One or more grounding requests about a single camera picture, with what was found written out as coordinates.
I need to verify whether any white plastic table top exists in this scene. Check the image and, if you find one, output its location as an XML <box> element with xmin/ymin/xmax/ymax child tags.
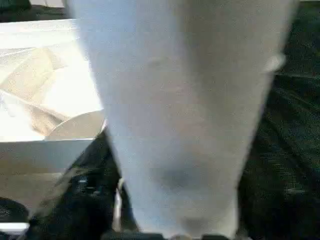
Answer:
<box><xmin>0</xmin><ymin>18</ymin><xmax>109</xmax><ymax>219</ymax></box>

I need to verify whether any white plastic table leg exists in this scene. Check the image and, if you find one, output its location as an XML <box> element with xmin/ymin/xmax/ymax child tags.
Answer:
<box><xmin>66</xmin><ymin>0</ymin><xmax>300</xmax><ymax>239</ymax></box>

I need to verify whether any black mat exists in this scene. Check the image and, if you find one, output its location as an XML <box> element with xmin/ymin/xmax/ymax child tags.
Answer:
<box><xmin>0</xmin><ymin>0</ymin><xmax>320</xmax><ymax>240</ymax></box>

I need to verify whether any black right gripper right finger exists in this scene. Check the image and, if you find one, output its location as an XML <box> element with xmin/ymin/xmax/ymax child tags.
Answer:
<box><xmin>235</xmin><ymin>154</ymin><xmax>320</xmax><ymax>240</ymax></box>

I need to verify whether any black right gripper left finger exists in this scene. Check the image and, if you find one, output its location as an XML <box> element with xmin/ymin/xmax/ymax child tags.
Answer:
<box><xmin>28</xmin><ymin>129</ymin><xmax>138</xmax><ymax>240</ymax></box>

